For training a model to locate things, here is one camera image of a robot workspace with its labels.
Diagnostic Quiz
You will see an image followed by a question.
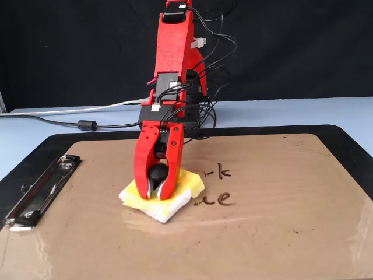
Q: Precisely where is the black backdrop cloth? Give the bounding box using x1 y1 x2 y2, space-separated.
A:
0 0 373 113

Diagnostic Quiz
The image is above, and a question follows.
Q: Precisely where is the brown clipboard board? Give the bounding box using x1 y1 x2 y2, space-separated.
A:
0 133 373 280

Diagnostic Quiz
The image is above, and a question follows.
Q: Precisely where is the silver braided USB cable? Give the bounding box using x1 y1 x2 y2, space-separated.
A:
0 98 151 118

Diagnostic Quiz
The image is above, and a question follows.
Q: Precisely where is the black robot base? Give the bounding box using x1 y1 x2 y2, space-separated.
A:
182 93 205 131

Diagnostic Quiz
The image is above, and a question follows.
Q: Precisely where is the silver metal clipboard clip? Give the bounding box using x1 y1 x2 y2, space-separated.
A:
2 154 82 233

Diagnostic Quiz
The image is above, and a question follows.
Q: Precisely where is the yellow sponge with black knob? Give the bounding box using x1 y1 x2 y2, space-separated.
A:
118 163 206 225

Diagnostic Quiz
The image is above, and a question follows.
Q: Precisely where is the black power cable with ferrite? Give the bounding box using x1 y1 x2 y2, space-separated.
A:
16 113 144 132

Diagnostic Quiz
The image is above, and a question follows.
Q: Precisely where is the red gripper body with servo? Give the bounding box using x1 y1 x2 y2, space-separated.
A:
153 124 185 160

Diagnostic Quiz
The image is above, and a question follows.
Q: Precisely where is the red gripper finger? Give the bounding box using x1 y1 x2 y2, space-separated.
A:
156 151 183 201
133 121 161 200

